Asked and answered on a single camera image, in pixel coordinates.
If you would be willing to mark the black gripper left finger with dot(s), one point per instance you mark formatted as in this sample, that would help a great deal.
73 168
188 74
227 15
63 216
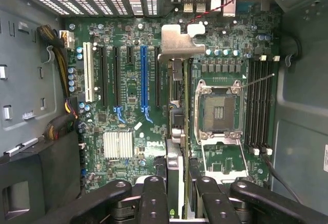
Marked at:
153 201

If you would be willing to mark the white expansion slot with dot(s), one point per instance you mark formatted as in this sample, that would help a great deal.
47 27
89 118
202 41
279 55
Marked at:
88 72

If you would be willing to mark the short black expansion slot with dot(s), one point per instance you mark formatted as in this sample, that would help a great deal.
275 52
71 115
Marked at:
130 55

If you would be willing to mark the white power connector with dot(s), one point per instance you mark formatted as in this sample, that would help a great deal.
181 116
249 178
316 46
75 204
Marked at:
67 39

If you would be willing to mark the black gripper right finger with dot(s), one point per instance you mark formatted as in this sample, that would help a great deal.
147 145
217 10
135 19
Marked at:
217 203

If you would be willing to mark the silver chipset heatsink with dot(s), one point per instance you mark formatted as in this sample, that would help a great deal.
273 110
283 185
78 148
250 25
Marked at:
118 144

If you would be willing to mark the blue expansion slot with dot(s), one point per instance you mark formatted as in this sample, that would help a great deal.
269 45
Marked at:
144 75

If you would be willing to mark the green motherboard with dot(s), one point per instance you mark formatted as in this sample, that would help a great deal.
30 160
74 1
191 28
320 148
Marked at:
225 42

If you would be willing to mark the black silver PC case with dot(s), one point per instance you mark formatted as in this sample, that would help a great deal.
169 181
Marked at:
302 106

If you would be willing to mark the thin locking lever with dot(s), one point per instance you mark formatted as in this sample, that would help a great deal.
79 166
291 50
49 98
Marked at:
258 81

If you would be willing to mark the black RAM slot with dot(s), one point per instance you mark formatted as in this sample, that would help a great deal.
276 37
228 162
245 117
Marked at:
257 106
263 106
250 106
269 106

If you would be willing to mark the metal socket cover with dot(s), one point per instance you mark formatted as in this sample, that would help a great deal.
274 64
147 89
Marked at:
244 157

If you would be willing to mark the CPU socket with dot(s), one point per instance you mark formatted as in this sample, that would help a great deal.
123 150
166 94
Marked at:
217 111

